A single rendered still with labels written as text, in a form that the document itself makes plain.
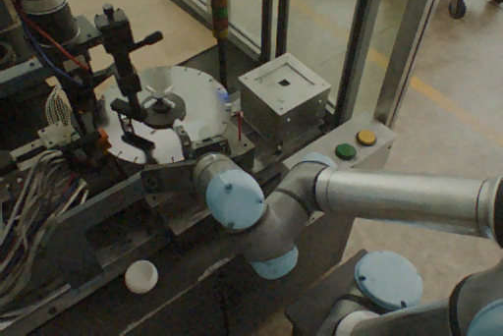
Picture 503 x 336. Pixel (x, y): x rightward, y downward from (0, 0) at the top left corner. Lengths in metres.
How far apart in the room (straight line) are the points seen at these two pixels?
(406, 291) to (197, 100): 0.63
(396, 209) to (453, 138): 1.89
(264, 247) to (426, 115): 1.98
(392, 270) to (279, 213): 0.26
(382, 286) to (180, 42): 1.11
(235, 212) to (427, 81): 2.25
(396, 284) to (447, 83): 2.06
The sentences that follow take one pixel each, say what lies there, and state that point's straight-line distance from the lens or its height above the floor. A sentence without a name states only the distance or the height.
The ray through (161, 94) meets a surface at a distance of 1.09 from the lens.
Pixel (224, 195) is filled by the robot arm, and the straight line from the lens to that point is 0.62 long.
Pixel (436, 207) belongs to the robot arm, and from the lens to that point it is 0.62.
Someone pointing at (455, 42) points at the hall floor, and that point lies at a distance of 3.13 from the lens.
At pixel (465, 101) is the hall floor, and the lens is 2.74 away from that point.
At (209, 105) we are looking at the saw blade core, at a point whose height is 0.95.
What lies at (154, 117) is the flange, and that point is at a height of 0.96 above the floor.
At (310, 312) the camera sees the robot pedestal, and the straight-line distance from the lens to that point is 1.06.
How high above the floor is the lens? 1.73
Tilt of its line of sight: 50 degrees down
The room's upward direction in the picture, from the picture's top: straight up
